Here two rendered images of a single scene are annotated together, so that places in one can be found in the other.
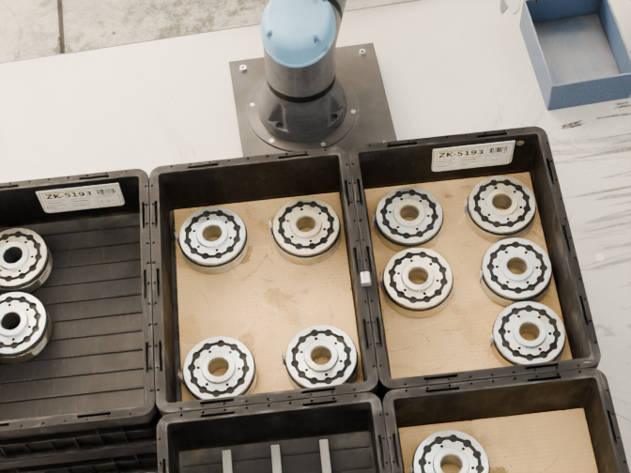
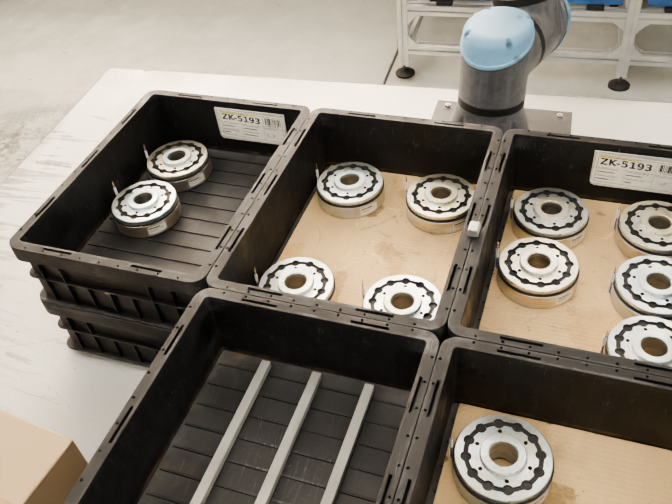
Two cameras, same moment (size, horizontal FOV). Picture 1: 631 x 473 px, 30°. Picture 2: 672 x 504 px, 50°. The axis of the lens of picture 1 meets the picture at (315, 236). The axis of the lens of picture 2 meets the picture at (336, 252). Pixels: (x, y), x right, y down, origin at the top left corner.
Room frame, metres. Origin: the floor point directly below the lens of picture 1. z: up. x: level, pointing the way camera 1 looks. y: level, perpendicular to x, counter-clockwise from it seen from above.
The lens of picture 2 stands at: (0.13, -0.19, 1.55)
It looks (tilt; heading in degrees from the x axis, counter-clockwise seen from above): 44 degrees down; 25
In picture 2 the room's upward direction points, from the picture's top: 8 degrees counter-clockwise
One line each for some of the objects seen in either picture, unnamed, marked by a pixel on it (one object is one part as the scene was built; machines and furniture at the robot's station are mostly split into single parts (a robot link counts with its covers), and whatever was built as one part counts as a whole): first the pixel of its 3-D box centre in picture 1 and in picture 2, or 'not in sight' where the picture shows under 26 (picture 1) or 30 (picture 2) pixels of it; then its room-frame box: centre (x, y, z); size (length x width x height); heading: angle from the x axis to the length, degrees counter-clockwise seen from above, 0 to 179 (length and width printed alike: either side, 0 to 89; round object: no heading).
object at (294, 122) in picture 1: (301, 90); (489, 117); (1.23, 0.00, 0.80); 0.15 x 0.15 x 0.10
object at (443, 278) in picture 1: (418, 278); (538, 264); (0.82, -0.14, 0.86); 0.10 x 0.10 x 0.01
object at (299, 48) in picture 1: (300, 38); (496, 55); (1.25, 0.00, 0.91); 0.13 x 0.12 x 0.14; 165
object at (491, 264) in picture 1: (516, 267); (657, 284); (0.82, -0.29, 0.86); 0.10 x 0.10 x 0.01
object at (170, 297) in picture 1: (261, 292); (369, 233); (0.82, 0.09, 0.87); 0.40 x 0.30 x 0.11; 1
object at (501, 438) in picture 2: (451, 465); (503, 454); (0.53, -0.15, 0.86); 0.05 x 0.05 x 0.01
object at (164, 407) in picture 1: (257, 275); (367, 205); (0.82, 0.09, 0.92); 0.40 x 0.30 x 0.02; 1
